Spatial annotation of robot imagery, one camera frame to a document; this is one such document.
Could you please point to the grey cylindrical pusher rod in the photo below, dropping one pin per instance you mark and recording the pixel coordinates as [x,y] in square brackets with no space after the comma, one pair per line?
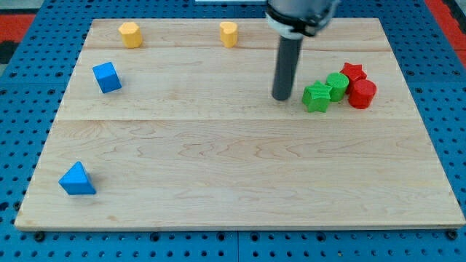
[285,67]

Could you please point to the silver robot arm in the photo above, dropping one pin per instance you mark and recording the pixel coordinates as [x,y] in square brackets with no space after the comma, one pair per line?
[294,20]

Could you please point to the green star block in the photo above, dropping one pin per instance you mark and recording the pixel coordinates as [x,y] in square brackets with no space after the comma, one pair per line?
[316,97]

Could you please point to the red star block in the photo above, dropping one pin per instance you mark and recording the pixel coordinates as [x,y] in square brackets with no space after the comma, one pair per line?
[354,72]

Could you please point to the green cylinder block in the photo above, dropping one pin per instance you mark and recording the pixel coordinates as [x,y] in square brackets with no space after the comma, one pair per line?
[339,84]

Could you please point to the yellow heart block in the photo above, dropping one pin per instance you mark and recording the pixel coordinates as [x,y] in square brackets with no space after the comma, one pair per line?
[228,33]

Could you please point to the red cylinder block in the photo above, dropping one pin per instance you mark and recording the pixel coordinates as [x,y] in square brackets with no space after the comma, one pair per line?
[362,94]

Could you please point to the light wooden board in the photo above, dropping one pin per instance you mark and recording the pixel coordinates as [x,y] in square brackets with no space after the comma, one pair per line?
[194,141]

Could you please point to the yellow hexagon block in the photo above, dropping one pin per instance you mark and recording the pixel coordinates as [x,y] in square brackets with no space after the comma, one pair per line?
[131,35]

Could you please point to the blue cube block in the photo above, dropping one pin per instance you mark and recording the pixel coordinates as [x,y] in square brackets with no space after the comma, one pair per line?
[107,77]

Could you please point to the blue triangle block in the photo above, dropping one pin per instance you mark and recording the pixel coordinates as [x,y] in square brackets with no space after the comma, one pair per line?
[76,181]

